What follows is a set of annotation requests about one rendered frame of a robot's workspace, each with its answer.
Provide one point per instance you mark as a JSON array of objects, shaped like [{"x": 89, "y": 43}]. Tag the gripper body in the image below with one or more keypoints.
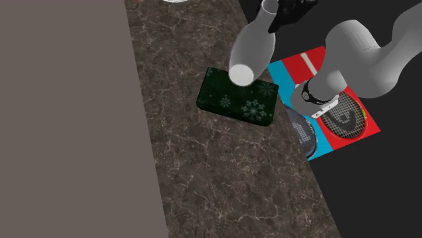
[{"x": 291, "y": 11}]

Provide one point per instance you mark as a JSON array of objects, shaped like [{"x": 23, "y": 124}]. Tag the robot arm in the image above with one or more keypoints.
[{"x": 352, "y": 59}]

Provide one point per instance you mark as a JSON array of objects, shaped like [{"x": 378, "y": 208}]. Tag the white vase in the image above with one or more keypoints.
[{"x": 252, "y": 49}]

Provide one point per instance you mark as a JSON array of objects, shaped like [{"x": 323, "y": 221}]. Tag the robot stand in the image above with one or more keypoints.
[{"x": 296, "y": 71}]

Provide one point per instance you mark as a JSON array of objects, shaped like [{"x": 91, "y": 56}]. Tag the dark green snowflake box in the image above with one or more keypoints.
[{"x": 230, "y": 102}]

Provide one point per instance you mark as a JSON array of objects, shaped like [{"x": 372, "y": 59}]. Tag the white plate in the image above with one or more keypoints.
[{"x": 176, "y": 1}]

